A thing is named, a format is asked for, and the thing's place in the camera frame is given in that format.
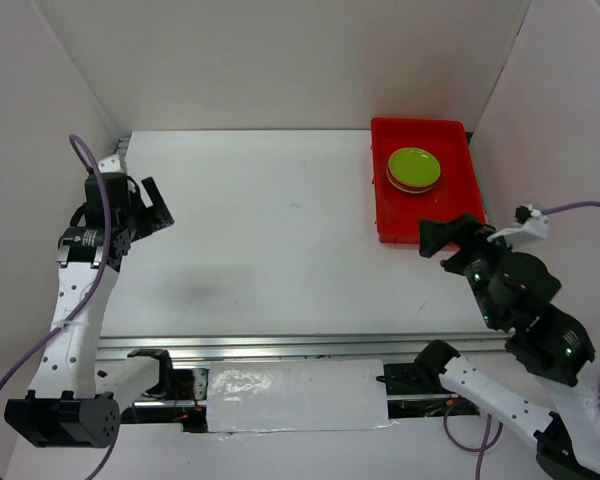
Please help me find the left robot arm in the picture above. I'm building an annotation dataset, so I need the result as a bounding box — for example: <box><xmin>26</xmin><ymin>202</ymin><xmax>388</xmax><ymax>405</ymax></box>
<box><xmin>4</xmin><ymin>173</ymin><xmax>178</xmax><ymax>448</ymax></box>

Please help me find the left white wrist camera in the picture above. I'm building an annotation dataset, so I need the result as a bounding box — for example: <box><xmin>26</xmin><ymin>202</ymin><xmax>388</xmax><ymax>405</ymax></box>
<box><xmin>98</xmin><ymin>154</ymin><xmax>126</xmax><ymax>174</ymax></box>

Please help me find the red plastic bin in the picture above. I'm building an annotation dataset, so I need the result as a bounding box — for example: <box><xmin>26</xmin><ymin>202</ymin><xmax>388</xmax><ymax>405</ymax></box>
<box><xmin>371</xmin><ymin>117</ymin><xmax>485</xmax><ymax>245</ymax></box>

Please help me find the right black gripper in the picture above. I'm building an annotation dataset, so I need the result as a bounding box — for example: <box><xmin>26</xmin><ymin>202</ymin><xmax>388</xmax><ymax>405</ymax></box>
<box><xmin>413</xmin><ymin>208</ymin><xmax>520</xmax><ymax>324</ymax></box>

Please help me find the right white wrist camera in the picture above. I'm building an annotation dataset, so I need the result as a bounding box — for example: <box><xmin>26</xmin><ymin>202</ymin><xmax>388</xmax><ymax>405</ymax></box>
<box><xmin>487</xmin><ymin>204</ymin><xmax>549</xmax><ymax>247</ymax></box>

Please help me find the cream plate with motifs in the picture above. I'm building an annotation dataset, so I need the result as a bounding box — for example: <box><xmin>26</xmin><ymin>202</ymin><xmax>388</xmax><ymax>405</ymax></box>
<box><xmin>387</xmin><ymin>172</ymin><xmax>435</xmax><ymax>194</ymax></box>

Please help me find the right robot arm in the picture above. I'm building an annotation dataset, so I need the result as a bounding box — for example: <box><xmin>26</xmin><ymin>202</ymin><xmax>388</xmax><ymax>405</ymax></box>
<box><xmin>415</xmin><ymin>205</ymin><xmax>600</xmax><ymax>479</ymax></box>

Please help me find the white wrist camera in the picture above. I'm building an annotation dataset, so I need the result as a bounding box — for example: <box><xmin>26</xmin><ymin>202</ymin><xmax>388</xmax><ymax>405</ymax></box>
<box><xmin>98</xmin><ymin>154</ymin><xmax>126</xmax><ymax>174</ymax></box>
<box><xmin>487</xmin><ymin>204</ymin><xmax>549</xmax><ymax>247</ymax></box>

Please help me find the lime green plate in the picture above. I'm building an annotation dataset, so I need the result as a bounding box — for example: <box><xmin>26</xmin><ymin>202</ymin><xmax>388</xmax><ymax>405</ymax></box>
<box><xmin>388</xmin><ymin>147</ymin><xmax>441</xmax><ymax>188</ymax></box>

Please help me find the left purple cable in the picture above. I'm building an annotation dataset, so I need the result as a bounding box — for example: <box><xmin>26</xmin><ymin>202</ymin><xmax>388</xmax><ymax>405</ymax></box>
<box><xmin>0</xmin><ymin>133</ymin><xmax>114</xmax><ymax>480</ymax></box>

